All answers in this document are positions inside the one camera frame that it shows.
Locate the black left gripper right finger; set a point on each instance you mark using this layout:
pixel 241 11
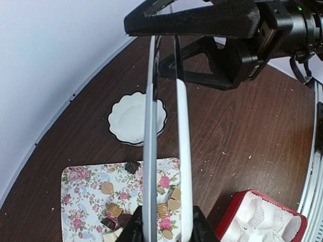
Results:
pixel 228 19

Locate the brown heart chocolate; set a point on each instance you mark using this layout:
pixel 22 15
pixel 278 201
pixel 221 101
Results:
pixel 173 204

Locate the white paper cup liners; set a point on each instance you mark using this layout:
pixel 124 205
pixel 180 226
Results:
pixel 267 221

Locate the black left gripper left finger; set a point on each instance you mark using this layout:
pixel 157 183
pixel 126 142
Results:
pixel 172 66

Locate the brown ridged chocolate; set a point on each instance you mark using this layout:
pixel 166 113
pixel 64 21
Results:
pixel 114 209

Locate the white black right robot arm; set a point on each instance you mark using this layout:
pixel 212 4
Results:
pixel 314 37

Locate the brown leaf chocolate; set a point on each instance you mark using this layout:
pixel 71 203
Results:
pixel 107 188

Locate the red tin box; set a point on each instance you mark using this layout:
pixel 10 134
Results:
pixel 260 219

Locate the dark heart chocolate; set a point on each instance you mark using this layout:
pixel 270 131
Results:
pixel 123 219

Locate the white scalloped ceramic dish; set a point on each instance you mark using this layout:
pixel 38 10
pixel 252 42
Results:
pixel 127 119

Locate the right aluminium frame post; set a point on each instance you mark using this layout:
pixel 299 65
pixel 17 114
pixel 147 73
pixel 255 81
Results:
pixel 307 194

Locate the floral rectangular tray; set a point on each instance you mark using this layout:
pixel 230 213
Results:
pixel 83 203

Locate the dark square chocolate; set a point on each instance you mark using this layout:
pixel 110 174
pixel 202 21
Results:
pixel 132 167

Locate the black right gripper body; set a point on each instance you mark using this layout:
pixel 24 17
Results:
pixel 281 32

